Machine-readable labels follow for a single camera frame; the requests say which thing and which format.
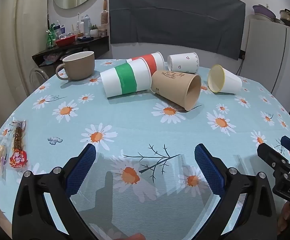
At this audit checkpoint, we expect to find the clear chair back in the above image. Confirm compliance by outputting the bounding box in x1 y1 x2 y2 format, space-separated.
29 67 49 91

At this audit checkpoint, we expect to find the daisy print blue tablecloth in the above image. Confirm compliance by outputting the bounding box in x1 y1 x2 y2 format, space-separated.
0 59 290 240

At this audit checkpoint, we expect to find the dark grey wall cloth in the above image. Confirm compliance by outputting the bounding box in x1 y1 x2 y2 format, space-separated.
109 0 246 61

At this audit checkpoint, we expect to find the brown paper cup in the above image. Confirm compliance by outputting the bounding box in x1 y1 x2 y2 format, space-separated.
151 70 202 111

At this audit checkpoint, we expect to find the white refrigerator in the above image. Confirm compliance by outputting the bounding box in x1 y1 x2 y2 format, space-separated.
239 14 290 122

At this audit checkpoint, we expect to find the green banded white paper cup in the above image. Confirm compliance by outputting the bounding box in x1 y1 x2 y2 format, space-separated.
100 57 152 99

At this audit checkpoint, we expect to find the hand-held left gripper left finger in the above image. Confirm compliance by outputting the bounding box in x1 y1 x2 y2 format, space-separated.
12 144 103 240

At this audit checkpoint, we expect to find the black power cable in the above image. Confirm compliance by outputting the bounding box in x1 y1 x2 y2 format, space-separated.
237 51 245 76

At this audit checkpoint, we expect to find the blue white box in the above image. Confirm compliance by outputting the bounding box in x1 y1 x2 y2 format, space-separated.
55 21 67 39

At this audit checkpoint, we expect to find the purple cooking pot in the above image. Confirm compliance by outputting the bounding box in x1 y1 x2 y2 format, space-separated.
252 3 276 21

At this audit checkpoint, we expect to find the beige ceramic mug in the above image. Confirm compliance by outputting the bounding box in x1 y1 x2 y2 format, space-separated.
55 51 95 81

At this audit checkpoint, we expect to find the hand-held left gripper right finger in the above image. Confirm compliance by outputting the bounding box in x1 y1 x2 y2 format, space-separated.
194 144 278 240

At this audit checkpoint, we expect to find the red banded white paper cup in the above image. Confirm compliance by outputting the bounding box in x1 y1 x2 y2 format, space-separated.
126 52 165 73

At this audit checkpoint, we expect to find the wooden hairbrush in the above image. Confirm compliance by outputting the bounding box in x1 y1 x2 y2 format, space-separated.
100 0 110 26

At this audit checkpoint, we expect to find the red ended snack packet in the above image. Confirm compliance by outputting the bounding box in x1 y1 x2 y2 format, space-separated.
9 119 29 169

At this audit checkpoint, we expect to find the person's right hand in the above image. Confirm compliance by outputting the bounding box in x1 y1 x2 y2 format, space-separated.
277 201 290 235

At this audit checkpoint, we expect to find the grey white pump bottle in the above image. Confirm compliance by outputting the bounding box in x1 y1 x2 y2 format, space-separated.
83 14 91 34

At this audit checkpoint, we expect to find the beige curtain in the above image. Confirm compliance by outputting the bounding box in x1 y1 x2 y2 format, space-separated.
0 0 51 133

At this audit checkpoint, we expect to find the red bowl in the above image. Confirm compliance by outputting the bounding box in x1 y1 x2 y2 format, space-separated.
55 35 76 47

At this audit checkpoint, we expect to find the green plastic bottle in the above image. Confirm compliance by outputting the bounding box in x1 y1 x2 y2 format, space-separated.
46 23 57 49

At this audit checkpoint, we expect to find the yellow rimmed white paper cup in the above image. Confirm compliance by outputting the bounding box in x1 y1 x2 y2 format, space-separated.
207 64 243 95

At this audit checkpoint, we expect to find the heart print white paper cup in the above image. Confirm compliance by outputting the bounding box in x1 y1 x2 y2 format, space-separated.
167 52 200 74

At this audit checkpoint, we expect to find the dark wooden side table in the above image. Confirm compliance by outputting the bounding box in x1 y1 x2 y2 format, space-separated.
32 35 110 67

